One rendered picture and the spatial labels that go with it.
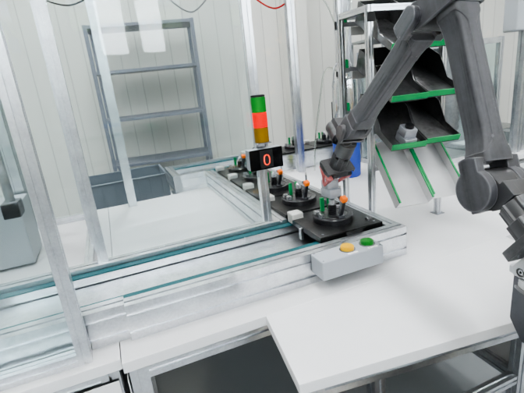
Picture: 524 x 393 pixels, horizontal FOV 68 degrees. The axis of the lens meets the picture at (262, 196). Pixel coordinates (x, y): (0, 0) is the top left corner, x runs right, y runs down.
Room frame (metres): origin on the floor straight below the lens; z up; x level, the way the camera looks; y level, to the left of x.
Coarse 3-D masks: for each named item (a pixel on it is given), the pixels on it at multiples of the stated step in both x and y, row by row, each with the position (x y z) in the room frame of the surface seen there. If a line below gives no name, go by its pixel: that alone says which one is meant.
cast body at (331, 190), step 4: (336, 180) 1.27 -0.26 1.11; (328, 184) 1.26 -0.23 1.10; (332, 184) 1.26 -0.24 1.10; (336, 184) 1.27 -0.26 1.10; (320, 188) 1.30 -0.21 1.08; (324, 188) 1.27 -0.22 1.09; (328, 188) 1.25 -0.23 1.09; (332, 188) 1.26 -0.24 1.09; (336, 188) 1.26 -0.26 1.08; (324, 192) 1.28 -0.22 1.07; (328, 192) 1.25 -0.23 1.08; (332, 192) 1.25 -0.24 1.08; (336, 192) 1.25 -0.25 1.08; (340, 192) 1.26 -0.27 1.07; (328, 196) 1.25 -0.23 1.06; (332, 196) 1.24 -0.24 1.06; (336, 196) 1.25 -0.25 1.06
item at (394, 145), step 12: (360, 96) 1.50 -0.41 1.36; (384, 108) 1.54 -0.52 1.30; (396, 108) 1.49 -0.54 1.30; (408, 108) 1.41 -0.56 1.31; (384, 120) 1.46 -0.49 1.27; (396, 120) 1.46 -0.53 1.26; (408, 120) 1.41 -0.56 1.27; (384, 132) 1.39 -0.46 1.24; (396, 132) 1.39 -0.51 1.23; (396, 144) 1.32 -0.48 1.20; (408, 144) 1.29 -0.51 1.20; (420, 144) 1.30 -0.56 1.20
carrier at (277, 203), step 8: (296, 184) 1.51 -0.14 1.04; (296, 192) 1.50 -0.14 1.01; (312, 192) 1.62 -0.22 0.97; (272, 200) 1.56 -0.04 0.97; (280, 200) 1.54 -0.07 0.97; (288, 200) 1.47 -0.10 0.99; (296, 200) 1.46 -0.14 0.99; (304, 200) 1.45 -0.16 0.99; (312, 200) 1.46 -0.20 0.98; (336, 200) 1.47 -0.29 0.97; (272, 208) 1.48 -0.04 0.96; (280, 208) 1.45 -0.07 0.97; (288, 208) 1.44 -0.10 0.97; (296, 208) 1.42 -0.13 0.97; (304, 208) 1.42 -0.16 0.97; (312, 208) 1.41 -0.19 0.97
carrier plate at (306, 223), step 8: (352, 208) 1.36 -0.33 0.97; (304, 216) 1.33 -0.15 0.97; (312, 216) 1.32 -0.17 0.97; (360, 216) 1.27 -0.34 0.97; (296, 224) 1.28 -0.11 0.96; (304, 224) 1.25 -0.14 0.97; (312, 224) 1.25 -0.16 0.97; (352, 224) 1.21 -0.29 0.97; (360, 224) 1.20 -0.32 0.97; (368, 224) 1.19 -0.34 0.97; (376, 224) 1.20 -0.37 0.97; (312, 232) 1.17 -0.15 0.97; (320, 232) 1.17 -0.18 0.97; (328, 232) 1.16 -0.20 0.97; (336, 232) 1.15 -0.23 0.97; (344, 232) 1.15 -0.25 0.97; (320, 240) 1.12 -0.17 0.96; (328, 240) 1.13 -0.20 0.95
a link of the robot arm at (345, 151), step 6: (336, 138) 1.20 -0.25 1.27; (342, 144) 1.16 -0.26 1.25; (348, 144) 1.15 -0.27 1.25; (354, 144) 1.16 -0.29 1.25; (336, 150) 1.18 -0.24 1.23; (342, 150) 1.16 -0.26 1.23; (348, 150) 1.15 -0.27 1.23; (336, 156) 1.18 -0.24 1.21; (342, 156) 1.17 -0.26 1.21; (348, 156) 1.16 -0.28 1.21
